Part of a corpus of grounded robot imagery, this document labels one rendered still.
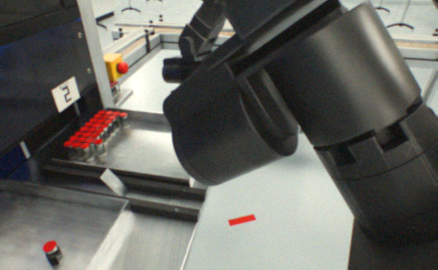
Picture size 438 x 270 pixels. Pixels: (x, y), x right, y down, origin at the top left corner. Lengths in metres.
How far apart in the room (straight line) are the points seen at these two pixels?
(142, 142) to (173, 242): 0.34
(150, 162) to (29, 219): 0.27
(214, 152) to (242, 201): 1.67
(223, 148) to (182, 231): 0.44
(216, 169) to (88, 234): 0.48
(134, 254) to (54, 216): 0.20
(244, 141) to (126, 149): 0.67
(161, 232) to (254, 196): 1.31
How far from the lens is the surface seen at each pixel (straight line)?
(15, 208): 0.75
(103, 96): 0.97
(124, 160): 0.77
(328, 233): 1.78
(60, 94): 0.81
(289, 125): 0.17
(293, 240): 1.70
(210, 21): 0.65
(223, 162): 0.16
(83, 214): 0.67
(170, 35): 1.62
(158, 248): 0.58
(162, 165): 0.73
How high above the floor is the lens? 1.35
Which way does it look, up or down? 33 degrees down
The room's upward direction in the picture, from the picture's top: straight up
